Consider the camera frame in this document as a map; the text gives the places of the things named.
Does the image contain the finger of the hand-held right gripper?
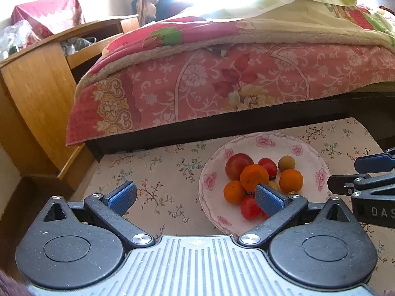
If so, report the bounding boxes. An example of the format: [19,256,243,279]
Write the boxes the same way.
[355,148,395,173]
[328,171,395,197]

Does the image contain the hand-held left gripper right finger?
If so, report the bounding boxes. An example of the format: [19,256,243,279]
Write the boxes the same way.
[238,183,357,249]

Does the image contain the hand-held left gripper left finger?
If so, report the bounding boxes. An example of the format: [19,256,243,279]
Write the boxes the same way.
[43,181,155,249]

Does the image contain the large orange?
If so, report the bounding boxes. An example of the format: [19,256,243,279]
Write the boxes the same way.
[240,164,270,192]

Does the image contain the small orange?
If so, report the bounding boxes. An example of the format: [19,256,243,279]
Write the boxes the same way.
[223,180,247,204]

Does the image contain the white floral plate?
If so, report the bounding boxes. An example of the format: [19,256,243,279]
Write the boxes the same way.
[198,132,332,238]

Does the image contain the floral tablecloth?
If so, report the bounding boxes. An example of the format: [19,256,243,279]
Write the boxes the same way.
[76,117,395,296]

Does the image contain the large dark red tomato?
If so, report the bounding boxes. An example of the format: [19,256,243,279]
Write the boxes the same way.
[225,153,254,181]

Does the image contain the pink floral bedspread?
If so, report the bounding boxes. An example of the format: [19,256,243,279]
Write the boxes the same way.
[65,41,395,147]

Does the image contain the wooden cabinet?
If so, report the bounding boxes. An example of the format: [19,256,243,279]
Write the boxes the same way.
[0,15,139,192]

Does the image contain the fleece-lined quilt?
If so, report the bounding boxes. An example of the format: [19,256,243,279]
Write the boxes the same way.
[102,15,395,56]

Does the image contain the yellow-green printed sheet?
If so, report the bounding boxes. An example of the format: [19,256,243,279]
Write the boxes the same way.
[200,0,395,47]

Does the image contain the clear plastic bags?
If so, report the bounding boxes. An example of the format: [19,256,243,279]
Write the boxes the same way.
[0,20,40,60]

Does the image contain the red patterned cloth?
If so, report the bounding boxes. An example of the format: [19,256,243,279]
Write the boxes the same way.
[11,0,85,39]

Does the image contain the pile of clothes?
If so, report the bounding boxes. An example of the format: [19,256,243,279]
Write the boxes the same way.
[131,0,192,27]

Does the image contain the dark bed frame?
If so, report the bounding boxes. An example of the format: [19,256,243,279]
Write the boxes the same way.
[85,92,395,162]

